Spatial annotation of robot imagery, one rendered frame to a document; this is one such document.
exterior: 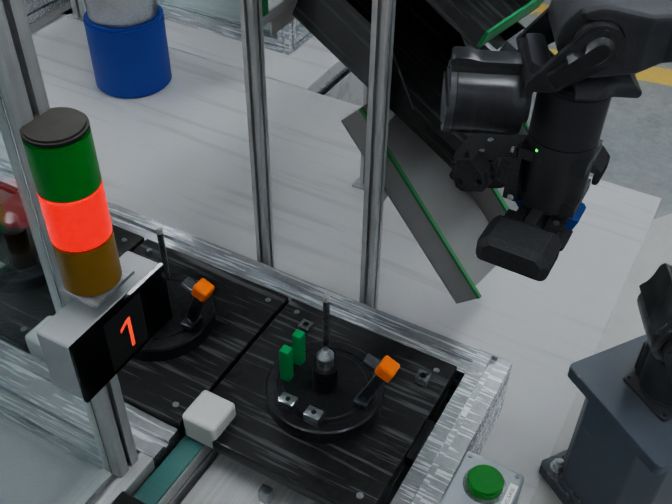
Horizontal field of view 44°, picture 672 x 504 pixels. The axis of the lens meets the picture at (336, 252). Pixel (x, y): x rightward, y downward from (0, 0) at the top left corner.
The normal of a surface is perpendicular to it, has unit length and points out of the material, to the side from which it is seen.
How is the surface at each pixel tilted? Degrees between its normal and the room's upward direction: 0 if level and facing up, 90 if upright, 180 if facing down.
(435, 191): 45
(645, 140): 0
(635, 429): 0
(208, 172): 0
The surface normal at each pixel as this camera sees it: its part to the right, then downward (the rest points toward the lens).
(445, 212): 0.55, -0.22
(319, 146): 0.01, -0.75
